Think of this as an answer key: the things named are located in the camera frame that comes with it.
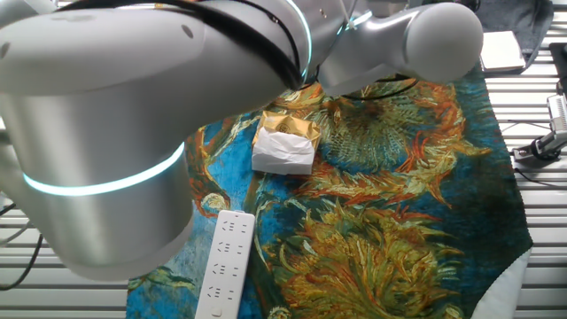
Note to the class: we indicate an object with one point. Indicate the dark grey cloth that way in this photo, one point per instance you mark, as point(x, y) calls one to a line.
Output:
point(522, 15)

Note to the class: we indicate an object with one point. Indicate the gold tissue pack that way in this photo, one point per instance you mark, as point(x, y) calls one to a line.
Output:
point(283, 150)

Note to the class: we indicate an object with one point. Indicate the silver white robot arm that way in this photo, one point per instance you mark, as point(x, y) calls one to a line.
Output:
point(111, 133)

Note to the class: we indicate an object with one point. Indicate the black panel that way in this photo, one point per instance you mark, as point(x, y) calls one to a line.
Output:
point(559, 62)

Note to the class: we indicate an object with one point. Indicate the white flat box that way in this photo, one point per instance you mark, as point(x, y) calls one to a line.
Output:
point(502, 51)

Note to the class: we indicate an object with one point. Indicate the sunflower painting tablecloth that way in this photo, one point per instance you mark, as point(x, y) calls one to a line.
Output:
point(376, 199)

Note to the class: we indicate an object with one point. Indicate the white power strip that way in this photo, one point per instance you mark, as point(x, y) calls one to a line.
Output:
point(226, 266)

